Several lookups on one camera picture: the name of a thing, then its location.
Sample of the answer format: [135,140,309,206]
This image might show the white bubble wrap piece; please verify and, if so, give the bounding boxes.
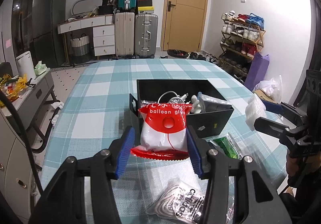
[245,94,267,131]

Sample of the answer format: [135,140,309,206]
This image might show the black cardboard box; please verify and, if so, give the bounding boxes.
[129,79,234,138]

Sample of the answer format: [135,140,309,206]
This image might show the green white medicine packet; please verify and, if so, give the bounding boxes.
[210,133,243,160]

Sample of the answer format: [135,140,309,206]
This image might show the red white balloon glue bag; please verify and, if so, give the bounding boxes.
[131,103,192,160]

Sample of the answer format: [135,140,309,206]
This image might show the white shoelaces zip bag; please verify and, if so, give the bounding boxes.
[145,177,235,224]

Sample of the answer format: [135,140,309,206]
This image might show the white charging cable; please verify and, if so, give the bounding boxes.
[157,90,189,105]

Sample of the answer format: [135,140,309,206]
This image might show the purple fabric bag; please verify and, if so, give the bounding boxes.
[244,52,270,91]

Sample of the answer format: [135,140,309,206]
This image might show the teal checkered tablecloth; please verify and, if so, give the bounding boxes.
[41,59,286,223]

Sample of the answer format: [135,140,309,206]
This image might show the wooden shoe rack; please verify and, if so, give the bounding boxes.
[218,11,265,84]

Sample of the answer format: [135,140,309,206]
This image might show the woven laundry basket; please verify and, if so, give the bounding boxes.
[71,33,91,64]

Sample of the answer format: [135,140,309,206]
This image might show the grey low cabinet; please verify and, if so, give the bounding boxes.
[12,68,59,153]

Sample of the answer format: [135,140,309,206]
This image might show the silver aluminium suitcase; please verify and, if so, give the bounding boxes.
[134,14,158,58]

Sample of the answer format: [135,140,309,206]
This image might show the white drawer desk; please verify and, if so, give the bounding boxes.
[57,14,116,59]

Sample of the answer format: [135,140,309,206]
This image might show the beige suitcase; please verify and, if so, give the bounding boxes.
[115,12,135,56]

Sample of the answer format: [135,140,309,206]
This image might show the yellow plastic bag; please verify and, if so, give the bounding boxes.
[1,74,27,102]

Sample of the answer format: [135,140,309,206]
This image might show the white air purifier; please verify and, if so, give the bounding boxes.
[16,51,36,81]

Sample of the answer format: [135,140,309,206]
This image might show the stacked shoe boxes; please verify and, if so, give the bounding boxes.
[137,0,154,14]

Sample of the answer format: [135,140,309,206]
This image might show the wooden yellow door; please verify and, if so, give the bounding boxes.
[160,0,208,52]

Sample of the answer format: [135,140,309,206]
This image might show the dark grey refrigerator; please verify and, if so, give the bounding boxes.
[32,0,66,68]

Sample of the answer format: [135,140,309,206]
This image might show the black glass cabinet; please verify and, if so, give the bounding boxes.
[11,0,35,58]

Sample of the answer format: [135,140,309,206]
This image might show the black camera cable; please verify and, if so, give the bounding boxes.
[0,90,44,197]

